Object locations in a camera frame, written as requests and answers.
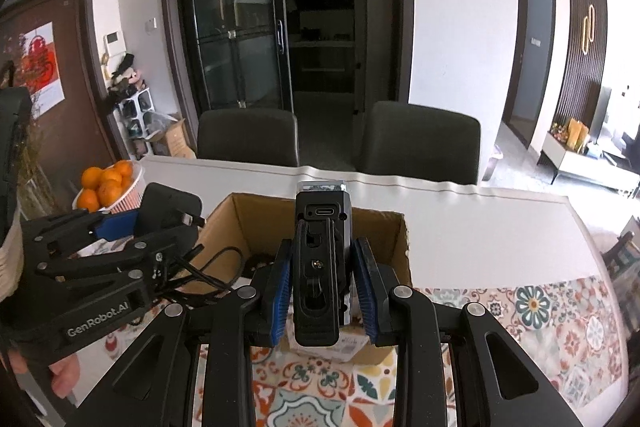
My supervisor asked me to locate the brown wooden door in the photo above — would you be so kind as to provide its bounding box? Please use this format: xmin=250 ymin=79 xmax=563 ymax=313
xmin=0 ymin=0 xmax=119 ymax=164

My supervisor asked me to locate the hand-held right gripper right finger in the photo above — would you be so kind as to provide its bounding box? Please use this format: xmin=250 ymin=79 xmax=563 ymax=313
xmin=350 ymin=238 xmax=571 ymax=427

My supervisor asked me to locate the dark framed glass sliding door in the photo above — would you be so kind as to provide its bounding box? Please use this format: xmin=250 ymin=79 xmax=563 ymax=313
xmin=160 ymin=0 xmax=416 ymax=115

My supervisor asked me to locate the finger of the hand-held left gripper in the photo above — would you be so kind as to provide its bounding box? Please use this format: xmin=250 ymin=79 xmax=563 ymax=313
xmin=20 ymin=209 xmax=143 ymax=254
xmin=32 ymin=224 xmax=202 ymax=308

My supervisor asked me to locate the dark grey dining chair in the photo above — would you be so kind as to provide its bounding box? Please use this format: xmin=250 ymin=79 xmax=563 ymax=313
xmin=361 ymin=101 xmax=482 ymax=185
xmin=196 ymin=108 xmax=300 ymax=168

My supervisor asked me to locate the colourful patterned table mat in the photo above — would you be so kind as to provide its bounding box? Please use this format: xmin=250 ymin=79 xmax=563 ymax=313
xmin=100 ymin=274 xmax=632 ymax=427

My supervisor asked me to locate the white shoe rack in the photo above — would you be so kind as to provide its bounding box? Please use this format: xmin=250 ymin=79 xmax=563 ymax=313
xmin=116 ymin=89 xmax=154 ymax=158

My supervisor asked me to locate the gold wall ornament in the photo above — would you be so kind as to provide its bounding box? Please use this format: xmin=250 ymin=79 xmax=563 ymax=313
xmin=581 ymin=4 xmax=596 ymax=56

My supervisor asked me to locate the yellow paper bag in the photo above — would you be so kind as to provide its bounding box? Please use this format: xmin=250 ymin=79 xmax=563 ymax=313
xmin=566 ymin=118 xmax=590 ymax=153

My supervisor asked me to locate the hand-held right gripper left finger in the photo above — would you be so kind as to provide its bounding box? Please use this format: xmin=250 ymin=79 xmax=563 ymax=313
xmin=95 ymin=239 xmax=296 ymax=427

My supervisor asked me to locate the dark slatted wall panel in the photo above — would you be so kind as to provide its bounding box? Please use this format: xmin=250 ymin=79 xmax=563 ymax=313
xmin=555 ymin=0 xmax=609 ymax=144

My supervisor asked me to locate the grey room door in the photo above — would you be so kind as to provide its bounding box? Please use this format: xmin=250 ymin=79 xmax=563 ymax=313
xmin=502 ymin=0 xmax=557 ymax=152

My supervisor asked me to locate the white plastic fruit basket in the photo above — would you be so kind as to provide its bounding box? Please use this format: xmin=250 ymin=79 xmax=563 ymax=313
xmin=72 ymin=159 xmax=149 ymax=216

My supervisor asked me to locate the person's left hand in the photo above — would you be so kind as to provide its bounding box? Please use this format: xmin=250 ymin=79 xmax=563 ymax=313
xmin=7 ymin=347 xmax=83 ymax=400

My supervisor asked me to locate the black adapter cable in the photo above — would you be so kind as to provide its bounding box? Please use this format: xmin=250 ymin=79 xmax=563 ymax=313
xmin=150 ymin=214 xmax=252 ymax=309

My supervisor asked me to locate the red and white door poster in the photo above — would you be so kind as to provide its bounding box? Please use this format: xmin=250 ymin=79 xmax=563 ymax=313
xmin=20 ymin=22 xmax=66 ymax=106

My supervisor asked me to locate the black power adapter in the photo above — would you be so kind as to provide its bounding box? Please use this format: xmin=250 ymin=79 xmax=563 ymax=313
xmin=137 ymin=183 xmax=205 ymax=239

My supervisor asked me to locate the white wall intercom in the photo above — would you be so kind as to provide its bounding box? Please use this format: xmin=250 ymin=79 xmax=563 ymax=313
xmin=103 ymin=30 xmax=126 ymax=56

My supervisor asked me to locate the flat screen television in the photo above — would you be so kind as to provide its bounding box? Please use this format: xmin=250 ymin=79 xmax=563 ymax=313
xmin=595 ymin=85 xmax=614 ymax=142

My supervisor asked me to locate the black rectangular device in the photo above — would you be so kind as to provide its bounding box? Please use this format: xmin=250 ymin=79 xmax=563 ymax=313
xmin=291 ymin=181 xmax=351 ymax=349

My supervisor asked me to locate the chair with patterned cushion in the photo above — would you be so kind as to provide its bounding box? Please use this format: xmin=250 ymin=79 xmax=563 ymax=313
xmin=602 ymin=217 xmax=640 ymax=294

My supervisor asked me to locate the brown cardboard box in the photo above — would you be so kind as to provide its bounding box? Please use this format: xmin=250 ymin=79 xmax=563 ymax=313
xmin=192 ymin=192 xmax=413 ymax=364

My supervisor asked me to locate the cardboard box on floor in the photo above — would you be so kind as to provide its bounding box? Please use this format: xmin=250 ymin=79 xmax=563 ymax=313
xmin=162 ymin=117 xmax=197 ymax=160

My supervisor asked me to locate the white low cabinet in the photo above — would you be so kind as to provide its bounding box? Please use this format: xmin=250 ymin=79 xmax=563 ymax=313
xmin=537 ymin=132 xmax=640 ymax=188

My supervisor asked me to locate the person's left forearm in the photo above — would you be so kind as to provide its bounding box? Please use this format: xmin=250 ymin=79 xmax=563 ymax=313
xmin=0 ymin=202 xmax=24 ymax=304

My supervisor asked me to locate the pile of dark clothing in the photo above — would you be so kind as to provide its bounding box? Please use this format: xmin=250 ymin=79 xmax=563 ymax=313
xmin=107 ymin=52 xmax=146 ymax=102

